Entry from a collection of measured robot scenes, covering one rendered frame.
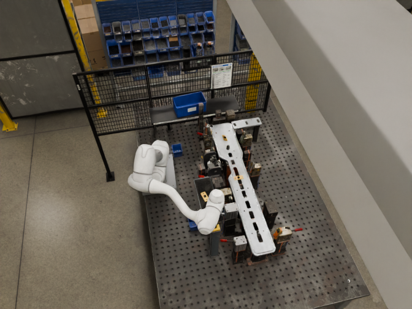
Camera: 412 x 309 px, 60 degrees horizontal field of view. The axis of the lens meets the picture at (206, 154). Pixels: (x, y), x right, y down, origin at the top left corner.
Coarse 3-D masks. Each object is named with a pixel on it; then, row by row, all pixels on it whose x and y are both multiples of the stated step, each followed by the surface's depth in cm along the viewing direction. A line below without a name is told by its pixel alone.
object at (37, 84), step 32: (0, 0) 353; (32, 0) 360; (64, 0) 364; (0, 32) 378; (32, 32) 385; (64, 32) 393; (0, 64) 407; (32, 64) 415; (64, 64) 424; (0, 96) 438; (32, 96) 449; (64, 96) 461; (96, 96) 468
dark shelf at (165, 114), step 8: (232, 96) 368; (208, 104) 360; (216, 104) 360; (224, 104) 360; (232, 104) 360; (152, 112) 352; (160, 112) 353; (168, 112) 353; (208, 112) 353; (224, 112) 355; (152, 120) 345; (160, 120) 346; (168, 120) 346; (176, 120) 348
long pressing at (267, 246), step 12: (216, 132) 340; (228, 132) 340; (216, 144) 330; (228, 144) 330; (228, 156) 321; (240, 156) 321; (240, 168) 313; (228, 180) 304; (240, 192) 297; (252, 192) 297; (240, 204) 289; (252, 204) 290; (240, 216) 282; (252, 228) 276; (264, 228) 276; (252, 240) 269; (264, 240) 269; (252, 252) 263; (264, 252) 264
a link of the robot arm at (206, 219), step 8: (152, 184) 241; (160, 184) 241; (152, 192) 242; (160, 192) 240; (168, 192) 237; (176, 192) 237; (176, 200) 232; (184, 208) 227; (208, 208) 222; (192, 216) 223; (200, 216) 219; (208, 216) 218; (216, 216) 220; (200, 224) 216; (208, 224) 215; (200, 232) 218; (208, 232) 216
